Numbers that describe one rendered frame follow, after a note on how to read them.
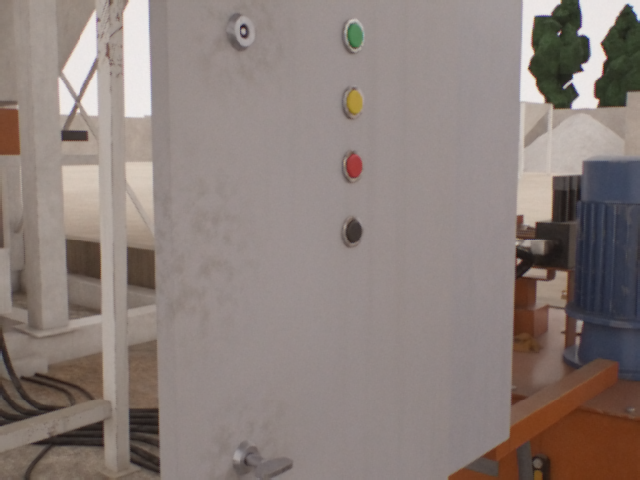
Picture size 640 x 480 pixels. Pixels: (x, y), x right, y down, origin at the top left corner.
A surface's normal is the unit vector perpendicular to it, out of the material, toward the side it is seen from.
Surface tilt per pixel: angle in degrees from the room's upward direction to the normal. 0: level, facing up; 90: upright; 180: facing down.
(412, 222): 90
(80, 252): 90
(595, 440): 90
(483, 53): 90
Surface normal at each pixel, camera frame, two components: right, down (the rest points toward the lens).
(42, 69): 0.76, 0.07
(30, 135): -0.65, 0.09
